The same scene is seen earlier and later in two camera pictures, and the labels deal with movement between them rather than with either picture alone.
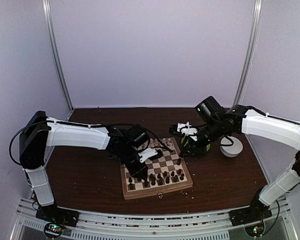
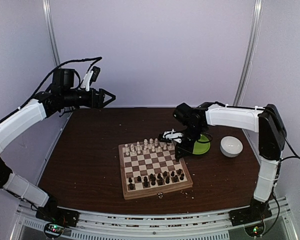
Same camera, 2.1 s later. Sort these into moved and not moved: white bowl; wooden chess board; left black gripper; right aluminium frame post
Moved: left black gripper
Not moved: right aluminium frame post; white bowl; wooden chess board
